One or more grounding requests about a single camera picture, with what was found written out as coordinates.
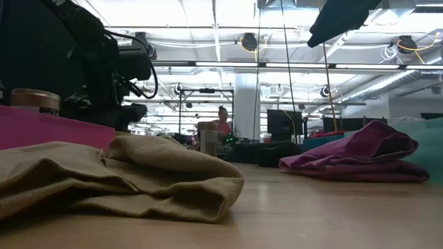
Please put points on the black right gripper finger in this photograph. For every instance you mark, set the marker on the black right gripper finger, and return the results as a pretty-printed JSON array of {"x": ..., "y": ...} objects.
[{"x": 342, "y": 17}]

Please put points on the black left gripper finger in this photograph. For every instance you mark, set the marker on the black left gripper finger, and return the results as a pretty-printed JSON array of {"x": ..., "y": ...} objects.
[
  {"x": 90, "y": 112},
  {"x": 133, "y": 114}
]

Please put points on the tan cloth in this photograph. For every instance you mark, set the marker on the tan cloth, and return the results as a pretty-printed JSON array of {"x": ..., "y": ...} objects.
[{"x": 121, "y": 176}]

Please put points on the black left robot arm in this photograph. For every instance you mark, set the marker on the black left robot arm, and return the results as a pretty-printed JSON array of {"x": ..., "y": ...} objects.
[{"x": 76, "y": 24}]

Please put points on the red plastic tray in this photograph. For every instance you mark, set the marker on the red plastic tray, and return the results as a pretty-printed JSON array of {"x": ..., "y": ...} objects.
[{"x": 41, "y": 131}]

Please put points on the black curtain partition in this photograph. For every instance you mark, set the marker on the black curtain partition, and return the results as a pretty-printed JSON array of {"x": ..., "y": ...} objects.
[{"x": 20, "y": 52}]

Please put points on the person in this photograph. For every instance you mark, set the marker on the person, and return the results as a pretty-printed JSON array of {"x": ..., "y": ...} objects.
[{"x": 223, "y": 124}]

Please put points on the black background panels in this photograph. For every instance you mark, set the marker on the black background panels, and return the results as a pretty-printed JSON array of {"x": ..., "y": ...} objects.
[{"x": 349, "y": 125}]

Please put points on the long ceiling light bar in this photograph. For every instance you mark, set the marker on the long ceiling light bar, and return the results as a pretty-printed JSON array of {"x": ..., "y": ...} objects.
[{"x": 242, "y": 64}]

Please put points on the white pillar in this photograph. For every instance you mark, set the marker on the white pillar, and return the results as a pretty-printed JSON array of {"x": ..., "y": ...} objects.
[{"x": 247, "y": 97}]

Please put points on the black monitor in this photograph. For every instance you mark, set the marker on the black monitor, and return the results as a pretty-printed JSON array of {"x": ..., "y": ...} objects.
[{"x": 277, "y": 124}]

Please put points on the blue plastic tray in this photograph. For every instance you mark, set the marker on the blue plastic tray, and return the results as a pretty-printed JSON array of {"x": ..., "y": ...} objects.
[{"x": 318, "y": 142}]

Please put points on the purple cloth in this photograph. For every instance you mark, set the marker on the purple cloth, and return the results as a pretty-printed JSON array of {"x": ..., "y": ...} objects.
[{"x": 353, "y": 155}]

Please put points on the black cloth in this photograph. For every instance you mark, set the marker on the black cloth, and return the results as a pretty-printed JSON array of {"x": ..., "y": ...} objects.
[{"x": 270, "y": 154}]

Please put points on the teal plastic tray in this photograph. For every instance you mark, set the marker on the teal plastic tray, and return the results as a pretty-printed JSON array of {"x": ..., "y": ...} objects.
[{"x": 429, "y": 145}]

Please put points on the silver ventilation duct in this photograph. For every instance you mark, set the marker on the silver ventilation duct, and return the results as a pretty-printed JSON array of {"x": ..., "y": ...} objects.
[{"x": 391, "y": 81}]

